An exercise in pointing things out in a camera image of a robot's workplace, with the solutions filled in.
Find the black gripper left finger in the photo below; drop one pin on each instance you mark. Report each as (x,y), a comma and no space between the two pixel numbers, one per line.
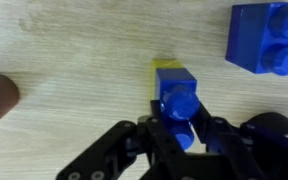
(117,150)

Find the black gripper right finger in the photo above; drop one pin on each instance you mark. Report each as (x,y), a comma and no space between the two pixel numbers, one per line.
(260,160)

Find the blue two-stud lego brick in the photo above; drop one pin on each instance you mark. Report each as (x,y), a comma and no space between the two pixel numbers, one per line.
(174,81)

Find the yellow three-stud lego brick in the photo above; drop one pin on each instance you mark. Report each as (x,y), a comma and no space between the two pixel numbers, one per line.
(153,80)

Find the blue four-stud lego brick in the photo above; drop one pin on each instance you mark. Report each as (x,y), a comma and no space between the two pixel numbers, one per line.
(247,36)

